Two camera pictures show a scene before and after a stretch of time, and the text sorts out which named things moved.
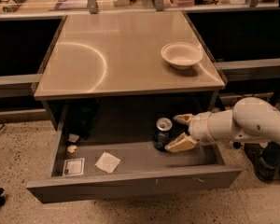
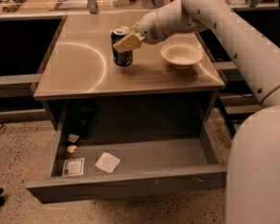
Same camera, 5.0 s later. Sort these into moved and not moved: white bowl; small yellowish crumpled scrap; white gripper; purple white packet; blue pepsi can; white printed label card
Moved: blue pepsi can; white gripper
Not moved: white printed label card; small yellowish crumpled scrap; white bowl; purple white packet
